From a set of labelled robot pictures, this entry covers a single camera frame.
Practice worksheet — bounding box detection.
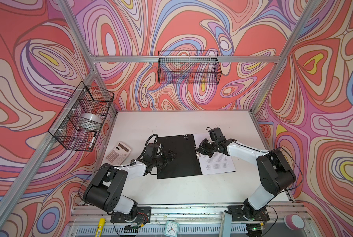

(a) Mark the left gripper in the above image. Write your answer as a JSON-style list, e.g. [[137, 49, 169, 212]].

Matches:
[[150, 150, 177, 170]]

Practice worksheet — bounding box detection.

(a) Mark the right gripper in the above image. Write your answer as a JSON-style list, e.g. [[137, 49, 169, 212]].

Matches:
[[196, 138, 218, 158]]

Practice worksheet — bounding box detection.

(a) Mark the printed paper sheet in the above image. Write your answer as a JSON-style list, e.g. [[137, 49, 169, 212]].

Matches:
[[192, 132, 236, 175]]

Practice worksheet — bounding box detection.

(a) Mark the red folder with black interior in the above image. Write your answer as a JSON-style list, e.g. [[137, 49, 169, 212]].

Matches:
[[157, 133, 208, 179]]

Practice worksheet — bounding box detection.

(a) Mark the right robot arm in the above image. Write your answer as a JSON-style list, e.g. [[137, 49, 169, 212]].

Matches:
[[196, 138, 297, 213]]

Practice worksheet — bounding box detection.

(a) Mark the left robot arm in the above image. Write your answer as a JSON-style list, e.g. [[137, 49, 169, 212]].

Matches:
[[83, 150, 177, 214]]

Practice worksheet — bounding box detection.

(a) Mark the white calculator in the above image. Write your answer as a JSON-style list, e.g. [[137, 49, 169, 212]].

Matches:
[[104, 142, 131, 166]]

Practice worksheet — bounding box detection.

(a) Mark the small teal clock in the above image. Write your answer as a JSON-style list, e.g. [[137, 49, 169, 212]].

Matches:
[[164, 221, 179, 237]]

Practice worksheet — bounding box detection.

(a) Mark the black marker pen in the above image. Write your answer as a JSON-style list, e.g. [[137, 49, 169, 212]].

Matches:
[[88, 132, 97, 150]]

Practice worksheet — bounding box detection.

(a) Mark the silver tape roll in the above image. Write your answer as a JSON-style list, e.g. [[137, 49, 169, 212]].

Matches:
[[79, 113, 102, 130]]

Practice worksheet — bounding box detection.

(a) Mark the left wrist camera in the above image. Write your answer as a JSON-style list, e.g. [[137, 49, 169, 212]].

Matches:
[[143, 143, 160, 160]]

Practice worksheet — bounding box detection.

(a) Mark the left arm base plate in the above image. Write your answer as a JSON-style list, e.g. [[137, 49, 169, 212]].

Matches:
[[110, 206, 151, 225]]

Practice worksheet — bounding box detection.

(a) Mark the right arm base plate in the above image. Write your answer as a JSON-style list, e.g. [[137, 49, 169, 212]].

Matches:
[[226, 205, 270, 222]]

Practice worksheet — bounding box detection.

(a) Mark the black wire basket back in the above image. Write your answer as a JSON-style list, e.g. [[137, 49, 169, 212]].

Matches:
[[157, 49, 222, 85]]

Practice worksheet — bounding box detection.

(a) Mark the black wire basket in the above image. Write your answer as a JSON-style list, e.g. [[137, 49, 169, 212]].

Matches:
[[157, 49, 222, 85], [48, 82, 114, 152]]

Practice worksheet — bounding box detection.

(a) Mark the black wire basket left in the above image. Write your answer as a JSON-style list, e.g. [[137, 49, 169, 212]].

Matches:
[[48, 82, 114, 152]]

